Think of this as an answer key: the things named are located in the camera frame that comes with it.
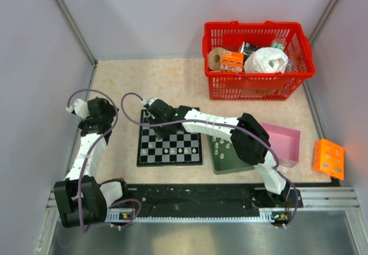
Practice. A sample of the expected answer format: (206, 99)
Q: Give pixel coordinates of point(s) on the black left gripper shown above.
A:
(111, 112)

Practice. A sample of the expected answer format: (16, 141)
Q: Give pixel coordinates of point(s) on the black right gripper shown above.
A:
(160, 134)

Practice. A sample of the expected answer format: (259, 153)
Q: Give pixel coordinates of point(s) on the black and grey chessboard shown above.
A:
(178, 149)

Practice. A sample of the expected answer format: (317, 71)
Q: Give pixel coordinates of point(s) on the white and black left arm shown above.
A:
(80, 200)

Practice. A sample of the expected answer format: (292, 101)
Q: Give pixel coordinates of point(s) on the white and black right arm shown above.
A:
(247, 136)

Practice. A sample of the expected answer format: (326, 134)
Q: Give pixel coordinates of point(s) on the red plastic shopping basket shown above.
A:
(257, 86)

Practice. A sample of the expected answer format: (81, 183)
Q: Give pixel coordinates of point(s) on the brown tape roll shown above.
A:
(215, 58)

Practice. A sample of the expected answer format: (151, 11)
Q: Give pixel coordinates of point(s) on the green plastic tray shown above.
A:
(224, 158)

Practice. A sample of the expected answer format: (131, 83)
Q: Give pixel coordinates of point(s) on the orange box in basket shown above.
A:
(232, 62)

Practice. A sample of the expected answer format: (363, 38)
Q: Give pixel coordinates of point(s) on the dark snack packet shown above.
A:
(247, 49)

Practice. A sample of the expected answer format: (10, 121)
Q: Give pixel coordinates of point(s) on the white plastic bag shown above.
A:
(266, 60)

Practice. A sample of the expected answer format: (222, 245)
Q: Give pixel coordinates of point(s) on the pink plastic box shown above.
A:
(285, 142)

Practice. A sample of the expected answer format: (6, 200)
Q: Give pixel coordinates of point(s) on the green patterned packet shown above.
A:
(279, 43)

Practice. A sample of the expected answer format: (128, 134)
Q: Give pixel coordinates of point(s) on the orange carton box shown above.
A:
(328, 158)

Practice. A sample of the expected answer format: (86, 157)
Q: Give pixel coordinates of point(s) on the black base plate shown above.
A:
(206, 200)

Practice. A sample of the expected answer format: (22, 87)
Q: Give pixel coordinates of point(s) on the aluminium frame rail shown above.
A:
(77, 34)

